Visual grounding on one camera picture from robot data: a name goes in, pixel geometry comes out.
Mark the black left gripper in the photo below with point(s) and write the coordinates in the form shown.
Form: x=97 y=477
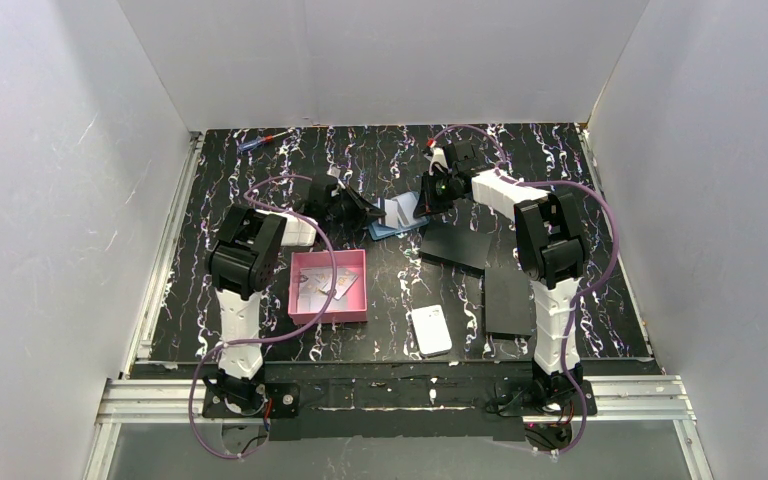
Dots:
x=346 y=203

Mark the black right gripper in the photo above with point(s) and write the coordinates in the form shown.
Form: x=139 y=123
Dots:
x=438 y=191

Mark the blue leather card holder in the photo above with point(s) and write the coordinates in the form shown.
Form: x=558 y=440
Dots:
x=408 y=200

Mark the pink plastic tray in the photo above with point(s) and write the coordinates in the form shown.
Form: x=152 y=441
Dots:
x=352 y=308

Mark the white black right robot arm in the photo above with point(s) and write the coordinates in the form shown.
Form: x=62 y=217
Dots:
x=551 y=251

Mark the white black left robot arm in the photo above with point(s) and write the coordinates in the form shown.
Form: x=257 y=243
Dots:
x=241 y=266

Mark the loose VIP card in tray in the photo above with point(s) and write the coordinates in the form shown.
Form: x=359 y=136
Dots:
x=308 y=283

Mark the dark grey perforated box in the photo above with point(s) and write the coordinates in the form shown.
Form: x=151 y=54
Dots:
x=455 y=246

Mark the flat black rectangular box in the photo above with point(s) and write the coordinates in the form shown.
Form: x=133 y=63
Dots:
x=508 y=304

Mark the white small box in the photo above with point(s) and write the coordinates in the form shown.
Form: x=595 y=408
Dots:
x=431 y=331

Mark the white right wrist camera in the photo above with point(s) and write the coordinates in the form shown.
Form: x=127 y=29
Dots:
x=436 y=158

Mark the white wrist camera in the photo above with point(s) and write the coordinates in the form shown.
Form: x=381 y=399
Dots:
x=436 y=158
x=335 y=172

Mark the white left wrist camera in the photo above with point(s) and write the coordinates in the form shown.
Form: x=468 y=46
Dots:
x=335 y=172

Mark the blue red handled screwdriver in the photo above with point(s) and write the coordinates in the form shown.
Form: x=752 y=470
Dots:
x=260 y=141

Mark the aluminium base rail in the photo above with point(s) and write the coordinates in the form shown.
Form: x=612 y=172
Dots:
x=638 y=427

